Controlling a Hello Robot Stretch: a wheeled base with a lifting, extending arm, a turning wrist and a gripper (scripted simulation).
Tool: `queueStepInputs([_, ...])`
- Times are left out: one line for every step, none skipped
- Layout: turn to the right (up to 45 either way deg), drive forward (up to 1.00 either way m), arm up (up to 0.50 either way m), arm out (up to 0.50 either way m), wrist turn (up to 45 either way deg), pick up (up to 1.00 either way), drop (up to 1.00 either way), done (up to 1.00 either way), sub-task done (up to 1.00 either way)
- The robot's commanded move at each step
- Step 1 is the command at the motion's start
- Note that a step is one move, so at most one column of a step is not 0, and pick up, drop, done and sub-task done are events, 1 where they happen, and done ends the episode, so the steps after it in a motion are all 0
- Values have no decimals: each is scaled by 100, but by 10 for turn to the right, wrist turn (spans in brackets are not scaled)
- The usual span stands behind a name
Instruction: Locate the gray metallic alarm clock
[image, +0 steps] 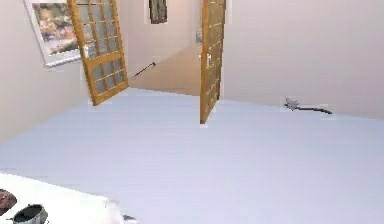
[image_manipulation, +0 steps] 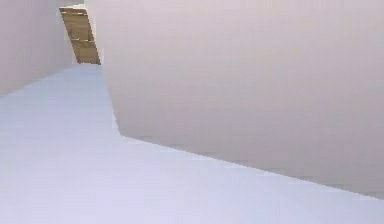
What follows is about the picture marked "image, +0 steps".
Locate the dark framed wall picture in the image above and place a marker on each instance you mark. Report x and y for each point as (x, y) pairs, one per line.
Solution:
(158, 10)

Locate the grey wall switch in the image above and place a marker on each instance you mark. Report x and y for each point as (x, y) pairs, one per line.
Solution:
(199, 35)

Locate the white framed colourful picture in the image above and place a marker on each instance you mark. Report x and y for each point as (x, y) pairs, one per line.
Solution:
(55, 30)

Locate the wooden glass-paned room door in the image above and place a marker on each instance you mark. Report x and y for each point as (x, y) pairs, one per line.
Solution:
(211, 63)
(100, 50)

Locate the grey metal pot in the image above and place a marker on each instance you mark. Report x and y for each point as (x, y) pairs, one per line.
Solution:
(30, 215)

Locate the dark brown round dish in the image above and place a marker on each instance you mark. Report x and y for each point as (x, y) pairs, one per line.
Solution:
(5, 201)

